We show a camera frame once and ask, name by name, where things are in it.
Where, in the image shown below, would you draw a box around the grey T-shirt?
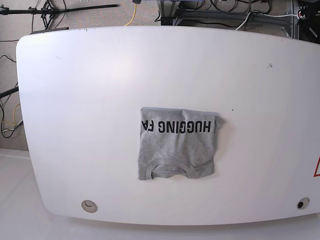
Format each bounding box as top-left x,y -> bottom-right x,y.
137,107 -> 224,181

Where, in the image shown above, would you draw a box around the left table grommet hole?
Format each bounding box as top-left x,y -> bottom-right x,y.
81,200 -> 98,213

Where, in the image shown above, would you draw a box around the table grommet hole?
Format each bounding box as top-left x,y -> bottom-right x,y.
81,200 -> 98,213
297,197 -> 310,210

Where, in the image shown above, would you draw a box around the black tripod stand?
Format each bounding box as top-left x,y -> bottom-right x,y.
0,4 -> 119,15

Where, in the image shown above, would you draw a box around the red warning triangle sticker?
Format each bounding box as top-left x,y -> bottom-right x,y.
313,157 -> 320,177

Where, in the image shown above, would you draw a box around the right table grommet hole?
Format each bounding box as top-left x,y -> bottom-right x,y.
297,197 -> 310,210

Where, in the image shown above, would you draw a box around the grey metal frame base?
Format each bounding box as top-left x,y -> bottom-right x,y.
156,0 -> 299,28

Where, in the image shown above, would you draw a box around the yellow cable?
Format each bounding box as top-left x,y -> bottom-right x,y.
124,0 -> 141,27

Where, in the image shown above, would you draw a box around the floor black cables left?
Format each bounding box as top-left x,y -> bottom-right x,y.
0,54 -> 23,138

